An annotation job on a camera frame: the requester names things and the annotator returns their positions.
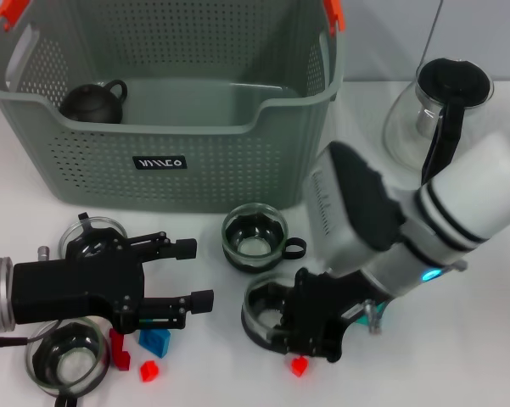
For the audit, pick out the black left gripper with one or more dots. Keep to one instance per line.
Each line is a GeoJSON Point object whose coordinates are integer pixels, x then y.
{"type": "Point", "coordinates": [76, 288]}

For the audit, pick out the blue square building block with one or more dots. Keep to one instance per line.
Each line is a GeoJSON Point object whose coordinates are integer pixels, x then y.
{"type": "Point", "coordinates": [155, 342]}

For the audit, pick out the black clay teapot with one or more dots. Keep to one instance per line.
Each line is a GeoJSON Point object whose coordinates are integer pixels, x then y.
{"type": "Point", "coordinates": [91, 104]}

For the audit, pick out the dark red curved block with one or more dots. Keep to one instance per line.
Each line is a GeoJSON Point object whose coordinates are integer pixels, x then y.
{"type": "Point", "coordinates": [121, 352]}

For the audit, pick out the grey-green perforated storage basket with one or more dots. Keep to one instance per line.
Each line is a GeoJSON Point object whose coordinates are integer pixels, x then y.
{"type": "Point", "coordinates": [220, 169]}

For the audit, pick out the teal square building block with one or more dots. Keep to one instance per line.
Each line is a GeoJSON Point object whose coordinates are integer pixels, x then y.
{"type": "Point", "coordinates": [358, 321]}

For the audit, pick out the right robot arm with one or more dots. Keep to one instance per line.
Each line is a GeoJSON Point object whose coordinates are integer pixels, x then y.
{"type": "Point", "coordinates": [471, 199]}

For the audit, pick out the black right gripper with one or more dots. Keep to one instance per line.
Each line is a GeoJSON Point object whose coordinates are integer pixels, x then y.
{"type": "Point", "coordinates": [326, 309]}

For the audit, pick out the small red building block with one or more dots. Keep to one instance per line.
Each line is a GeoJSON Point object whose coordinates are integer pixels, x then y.
{"type": "Point", "coordinates": [299, 366]}
{"type": "Point", "coordinates": [149, 371]}

